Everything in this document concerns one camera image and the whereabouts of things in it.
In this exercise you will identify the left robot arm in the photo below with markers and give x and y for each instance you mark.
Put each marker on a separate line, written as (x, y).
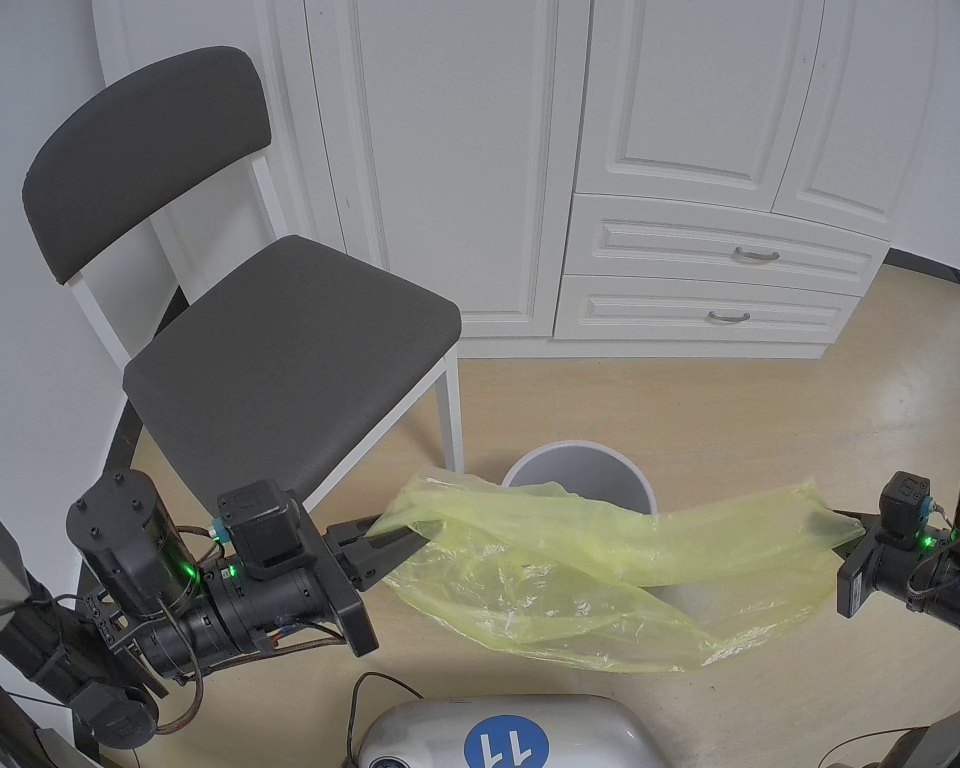
(120, 540)

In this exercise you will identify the dark grey white-framed chair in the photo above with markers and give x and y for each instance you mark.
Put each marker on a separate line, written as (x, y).
(300, 360)

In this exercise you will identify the white wardrobe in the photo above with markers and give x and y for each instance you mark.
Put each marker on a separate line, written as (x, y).
(450, 150)

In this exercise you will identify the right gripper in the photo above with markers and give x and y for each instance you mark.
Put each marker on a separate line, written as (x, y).
(877, 574)

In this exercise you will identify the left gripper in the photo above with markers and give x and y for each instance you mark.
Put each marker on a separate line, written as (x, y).
(285, 600)

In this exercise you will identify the white trash bin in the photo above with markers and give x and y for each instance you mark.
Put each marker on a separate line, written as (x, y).
(585, 465)

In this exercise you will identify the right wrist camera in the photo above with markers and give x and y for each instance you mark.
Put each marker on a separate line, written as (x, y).
(904, 502)

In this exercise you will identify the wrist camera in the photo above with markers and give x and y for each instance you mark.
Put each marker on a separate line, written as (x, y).
(904, 502)
(262, 525)

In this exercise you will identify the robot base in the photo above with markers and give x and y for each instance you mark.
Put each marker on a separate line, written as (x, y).
(450, 735)

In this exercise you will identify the yellow plastic bag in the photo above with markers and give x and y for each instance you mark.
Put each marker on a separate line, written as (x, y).
(562, 525)

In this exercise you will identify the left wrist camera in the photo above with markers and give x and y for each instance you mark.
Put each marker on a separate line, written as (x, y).
(262, 525)

